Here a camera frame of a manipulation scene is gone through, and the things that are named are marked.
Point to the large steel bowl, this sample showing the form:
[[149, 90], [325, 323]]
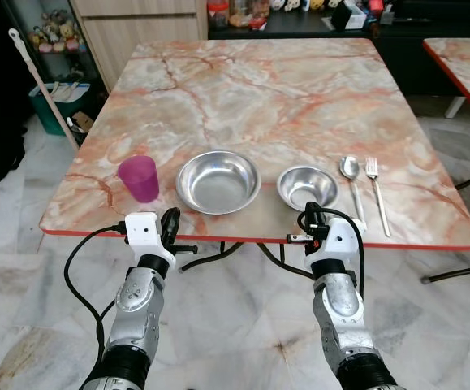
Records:
[[218, 183]]

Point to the purple plastic cup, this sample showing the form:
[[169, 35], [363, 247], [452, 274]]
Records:
[[140, 183]]

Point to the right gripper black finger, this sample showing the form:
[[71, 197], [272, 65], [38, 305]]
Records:
[[312, 215]]

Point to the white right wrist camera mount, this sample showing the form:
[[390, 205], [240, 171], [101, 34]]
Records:
[[342, 240]]

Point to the small steel bowl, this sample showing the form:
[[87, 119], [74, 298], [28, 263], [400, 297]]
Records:
[[308, 183]]

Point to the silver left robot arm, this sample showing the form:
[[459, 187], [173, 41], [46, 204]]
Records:
[[137, 301]]

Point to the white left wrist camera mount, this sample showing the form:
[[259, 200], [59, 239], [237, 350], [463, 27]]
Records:
[[144, 230]]

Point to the small white box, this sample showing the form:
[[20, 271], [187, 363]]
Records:
[[364, 22]]

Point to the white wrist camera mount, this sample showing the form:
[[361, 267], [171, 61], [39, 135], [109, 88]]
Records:
[[144, 230], [342, 240]]

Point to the colourful plush toy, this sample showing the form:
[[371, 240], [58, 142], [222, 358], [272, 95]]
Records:
[[53, 34]]

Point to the light wooden cabinet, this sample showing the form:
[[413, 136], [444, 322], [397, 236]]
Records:
[[137, 41]]

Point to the steel spoon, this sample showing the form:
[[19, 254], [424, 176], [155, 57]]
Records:
[[349, 167]]

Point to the steel fork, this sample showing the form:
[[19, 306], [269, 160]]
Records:
[[378, 199]]

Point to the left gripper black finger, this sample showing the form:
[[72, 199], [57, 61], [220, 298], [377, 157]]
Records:
[[170, 223]]

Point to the wooden stick with white end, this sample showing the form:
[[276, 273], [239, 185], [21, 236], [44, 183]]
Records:
[[44, 89]]

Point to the green plastic bin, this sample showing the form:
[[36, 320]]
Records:
[[52, 114]]

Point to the small toy figurine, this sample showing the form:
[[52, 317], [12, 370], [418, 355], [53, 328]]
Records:
[[294, 4], [277, 4], [316, 4], [333, 4]]

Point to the small cardboard box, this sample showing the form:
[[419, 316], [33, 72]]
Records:
[[81, 123]]

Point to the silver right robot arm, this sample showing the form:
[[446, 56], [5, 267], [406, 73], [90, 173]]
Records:
[[340, 313]]

